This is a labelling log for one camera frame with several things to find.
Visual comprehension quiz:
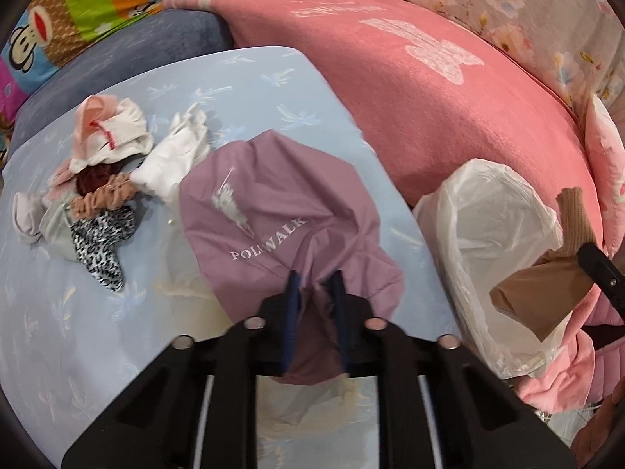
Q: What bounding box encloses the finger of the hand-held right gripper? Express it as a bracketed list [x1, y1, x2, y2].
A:
[576, 242, 625, 318]

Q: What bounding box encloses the pink fleece garment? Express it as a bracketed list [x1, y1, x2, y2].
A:
[518, 283, 625, 414]

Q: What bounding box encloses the off-white small cloth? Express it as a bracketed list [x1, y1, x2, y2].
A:
[12, 190, 47, 245]

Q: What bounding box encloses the purple fabric bag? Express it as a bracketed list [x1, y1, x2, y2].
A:
[178, 131, 406, 386]

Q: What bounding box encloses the white cloth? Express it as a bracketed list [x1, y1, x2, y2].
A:
[131, 110, 211, 206]

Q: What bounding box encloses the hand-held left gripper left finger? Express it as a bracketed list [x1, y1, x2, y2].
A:
[61, 271, 304, 469]

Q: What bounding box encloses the dark red velvet scrunchie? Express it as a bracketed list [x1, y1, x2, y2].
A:
[75, 163, 120, 196]

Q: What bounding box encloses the white sock with red trim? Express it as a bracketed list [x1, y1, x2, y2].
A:
[68, 98, 154, 174]

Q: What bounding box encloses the leopard-print scrunchie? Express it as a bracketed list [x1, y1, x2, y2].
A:
[71, 205, 138, 294]

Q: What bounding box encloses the floral quilt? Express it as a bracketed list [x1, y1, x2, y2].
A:
[332, 0, 625, 118]

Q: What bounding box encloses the pink quilted pillow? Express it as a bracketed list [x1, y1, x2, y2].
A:
[583, 93, 625, 255]

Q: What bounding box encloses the blue-grey cushion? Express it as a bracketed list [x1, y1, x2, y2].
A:
[10, 9, 235, 157]

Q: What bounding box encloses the colourful cartoon blanket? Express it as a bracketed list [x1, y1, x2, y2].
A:
[0, 0, 264, 157]

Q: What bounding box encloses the tan scrunchie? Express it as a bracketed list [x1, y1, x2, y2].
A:
[66, 173, 135, 220]

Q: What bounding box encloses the pink blanket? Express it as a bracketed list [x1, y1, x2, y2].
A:
[163, 0, 604, 255]

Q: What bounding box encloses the white plastic bag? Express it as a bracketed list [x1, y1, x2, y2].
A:
[412, 158, 570, 382]

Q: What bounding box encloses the grey drawstring pouch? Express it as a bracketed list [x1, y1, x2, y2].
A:
[39, 198, 81, 260]

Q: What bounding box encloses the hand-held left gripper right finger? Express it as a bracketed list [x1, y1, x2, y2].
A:
[327, 270, 572, 469]

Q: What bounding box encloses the pink cleaning cloth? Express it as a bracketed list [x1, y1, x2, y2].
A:
[49, 95, 120, 191]

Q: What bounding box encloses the brown stocking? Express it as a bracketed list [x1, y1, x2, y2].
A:
[489, 186, 599, 344]

